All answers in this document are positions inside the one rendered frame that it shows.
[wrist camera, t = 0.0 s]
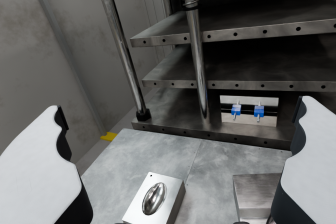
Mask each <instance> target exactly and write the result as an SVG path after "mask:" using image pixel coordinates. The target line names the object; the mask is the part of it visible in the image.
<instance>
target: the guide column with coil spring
mask: <svg viewBox="0 0 336 224"><path fill-rule="evenodd" d="M193 1H195V0H185V4H186V3H189V2H193ZM197 5H199V2H196V3H193V4H190V5H186V6H185V7H186V8H188V7H194V6H197ZM186 15H187V22H188V29H189V36H190V43H191V51H192V58H193V65H194V72H195V79H196V86H197V94H198V101H199V108H200V115H201V122H202V124H204V125H208V124H210V123H211V122H212V121H211V112H210V102H209V93H208V84H207V75H206V66H205V57H204V48H203V39H202V29H201V20H200V11H199V9H195V10H190V11H186Z"/></svg>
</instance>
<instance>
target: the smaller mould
mask: <svg viewBox="0 0 336 224"><path fill-rule="evenodd" d="M185 193H186V188H185V184H184V180H183V179H178V178H174V177H170V176H166V175H161V174H157V173H153V172H149V173H148V174H147V176H146V178H145V180H144V181H143V183H142V185H141V187H140V188H139V190H138V192H137V194H136V195H135V197H134V199H133V201H132V202H131V204H130V206H129V208H128V209H127V211H126V213H125V215H124V216H123V218H122V221H123V223H126V224H174V223H175V220H176V218H177V215H178V212H179V209H180V207H181V204H182V201H183V199H184V196H185Z"/></svg>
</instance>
